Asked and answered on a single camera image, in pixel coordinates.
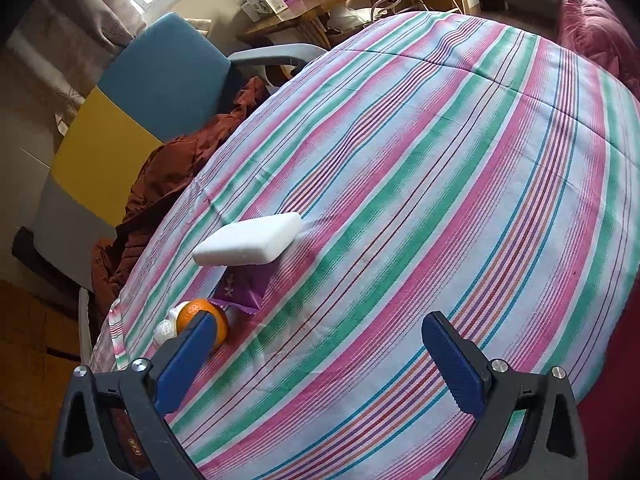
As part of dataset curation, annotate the wooden desk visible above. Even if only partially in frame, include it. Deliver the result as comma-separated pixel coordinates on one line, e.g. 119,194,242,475
238,0,348,50

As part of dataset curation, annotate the blue yellow grey armchair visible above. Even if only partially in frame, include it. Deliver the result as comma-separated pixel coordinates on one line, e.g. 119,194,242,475
12,12,327,311

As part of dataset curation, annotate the white foam block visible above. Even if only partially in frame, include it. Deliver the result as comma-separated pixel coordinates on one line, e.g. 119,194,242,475
192,212,303,266

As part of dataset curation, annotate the striped bed sheet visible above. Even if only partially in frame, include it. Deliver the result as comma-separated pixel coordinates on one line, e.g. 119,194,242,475
89,8,640,480

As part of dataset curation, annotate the orange tangerine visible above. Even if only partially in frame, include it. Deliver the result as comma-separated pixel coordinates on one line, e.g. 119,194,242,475
176,298,229,350

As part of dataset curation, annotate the dark red jacket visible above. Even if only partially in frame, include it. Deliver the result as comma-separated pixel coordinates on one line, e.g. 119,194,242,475
89,76,269,323

